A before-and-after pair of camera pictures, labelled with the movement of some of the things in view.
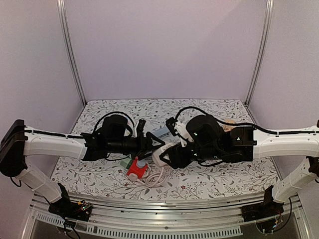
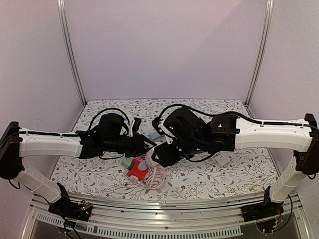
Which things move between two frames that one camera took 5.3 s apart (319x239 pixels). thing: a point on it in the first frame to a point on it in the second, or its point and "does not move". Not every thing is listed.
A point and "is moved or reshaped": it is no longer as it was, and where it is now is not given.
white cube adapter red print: (156, 154) is moved or reshaped
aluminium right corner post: (269, 7) does not move
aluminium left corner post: (61, 4) does not move
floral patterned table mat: (104, 176) does not move
